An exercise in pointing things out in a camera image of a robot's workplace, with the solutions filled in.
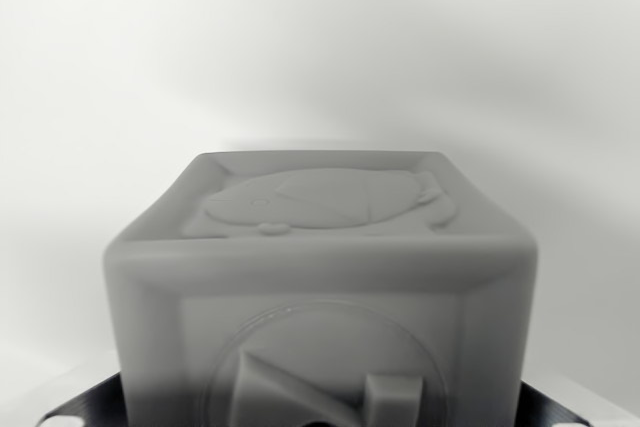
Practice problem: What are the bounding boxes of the grey embossed cube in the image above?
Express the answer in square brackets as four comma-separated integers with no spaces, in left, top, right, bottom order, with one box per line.
[100,148,539,427]

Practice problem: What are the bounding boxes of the black silver gripper right finger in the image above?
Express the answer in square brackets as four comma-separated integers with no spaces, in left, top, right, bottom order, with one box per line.
[517,371,640,427]

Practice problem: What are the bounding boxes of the black silver gripper left finger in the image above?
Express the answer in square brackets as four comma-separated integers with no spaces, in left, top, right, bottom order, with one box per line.
[35,370,132,427]

